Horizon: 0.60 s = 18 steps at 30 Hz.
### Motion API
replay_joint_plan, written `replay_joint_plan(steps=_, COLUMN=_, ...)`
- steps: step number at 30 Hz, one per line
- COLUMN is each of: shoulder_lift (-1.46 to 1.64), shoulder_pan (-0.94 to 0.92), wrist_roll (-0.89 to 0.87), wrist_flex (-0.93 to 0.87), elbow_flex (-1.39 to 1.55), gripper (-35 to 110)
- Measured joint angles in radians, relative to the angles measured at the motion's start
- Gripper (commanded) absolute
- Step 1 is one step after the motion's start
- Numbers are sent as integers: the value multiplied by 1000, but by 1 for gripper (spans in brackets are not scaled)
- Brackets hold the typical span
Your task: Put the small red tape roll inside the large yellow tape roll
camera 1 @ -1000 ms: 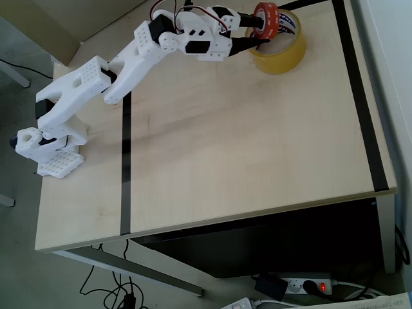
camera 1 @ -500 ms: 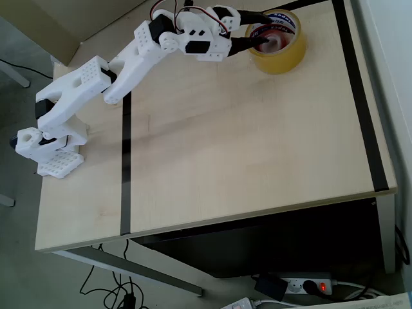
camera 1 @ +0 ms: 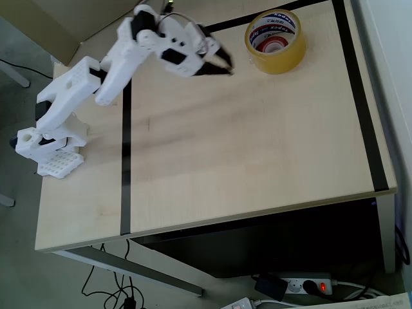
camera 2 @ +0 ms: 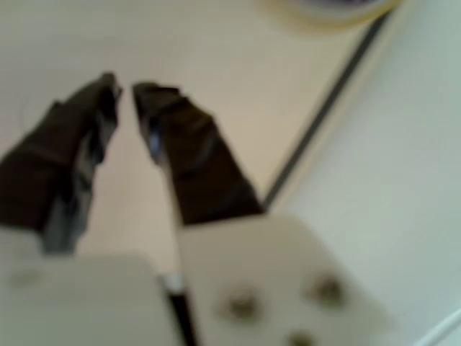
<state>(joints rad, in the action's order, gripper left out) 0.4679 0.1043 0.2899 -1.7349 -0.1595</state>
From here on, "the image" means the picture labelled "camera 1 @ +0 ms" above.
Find red white servo cable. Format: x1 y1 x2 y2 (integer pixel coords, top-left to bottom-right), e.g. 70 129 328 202
156 12 211 54

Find brown cardboard box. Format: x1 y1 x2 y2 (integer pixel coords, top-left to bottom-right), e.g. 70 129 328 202
0 0 149 67

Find grey upright table leg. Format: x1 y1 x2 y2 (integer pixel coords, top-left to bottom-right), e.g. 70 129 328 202
375 192 397 275

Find printed paper sheet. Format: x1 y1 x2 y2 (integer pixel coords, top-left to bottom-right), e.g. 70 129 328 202
314 291 408 309

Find black looped cable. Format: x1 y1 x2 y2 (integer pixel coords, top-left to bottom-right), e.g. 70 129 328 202
394 223 411 267

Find black round plug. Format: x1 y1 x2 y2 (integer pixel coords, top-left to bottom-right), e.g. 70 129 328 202
302 279 320 295

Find grey power strip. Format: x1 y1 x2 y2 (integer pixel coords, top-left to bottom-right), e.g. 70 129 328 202
279 272 337 297

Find black power adapter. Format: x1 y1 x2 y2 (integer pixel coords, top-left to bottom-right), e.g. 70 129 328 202
254 272 288 302

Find large yellow tape roll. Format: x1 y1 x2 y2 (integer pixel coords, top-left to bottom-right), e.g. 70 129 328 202
244 9 308 76

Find black floor cables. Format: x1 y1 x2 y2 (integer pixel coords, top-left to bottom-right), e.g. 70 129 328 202
80 239 146 309

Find white power strip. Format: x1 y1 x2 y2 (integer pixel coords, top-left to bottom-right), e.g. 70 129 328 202
220 296 256 309

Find thin black cable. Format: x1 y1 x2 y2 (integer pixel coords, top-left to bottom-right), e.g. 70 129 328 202
0 59 54 80

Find grey furniture leg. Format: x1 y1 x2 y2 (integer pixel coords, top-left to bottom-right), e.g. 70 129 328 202
0 59 32 208

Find grey slanted table leg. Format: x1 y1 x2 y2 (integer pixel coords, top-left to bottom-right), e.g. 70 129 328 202
53 247 205 297

